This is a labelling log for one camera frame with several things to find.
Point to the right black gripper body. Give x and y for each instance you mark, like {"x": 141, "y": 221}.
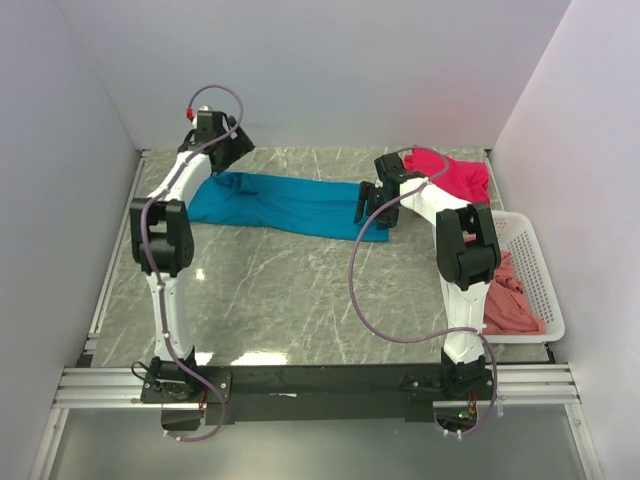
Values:
{"x": 373, "y": 201}

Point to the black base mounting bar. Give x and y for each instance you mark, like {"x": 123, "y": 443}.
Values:
{"x": 326, "y": 392}

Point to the white plastic laundry basket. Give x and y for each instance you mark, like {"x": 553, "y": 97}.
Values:
{"x": 516, "y": 234}

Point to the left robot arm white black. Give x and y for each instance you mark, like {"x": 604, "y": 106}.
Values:
{"x": 162, "y": 240}

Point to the magenta folded t shirt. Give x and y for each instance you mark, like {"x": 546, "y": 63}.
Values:
{"x": 463, "y": 179}

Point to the salmon pink t shirt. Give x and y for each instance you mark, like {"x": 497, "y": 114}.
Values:
{"x": 507, "y": 311}

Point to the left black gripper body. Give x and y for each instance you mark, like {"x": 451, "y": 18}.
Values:
{"x": 231, "y": 150}

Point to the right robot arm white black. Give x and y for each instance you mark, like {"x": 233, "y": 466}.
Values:
{"x": 467, "y": 257}

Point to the blue t shirt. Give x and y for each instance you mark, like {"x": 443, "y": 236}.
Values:
{"x": 315, "y": 208}

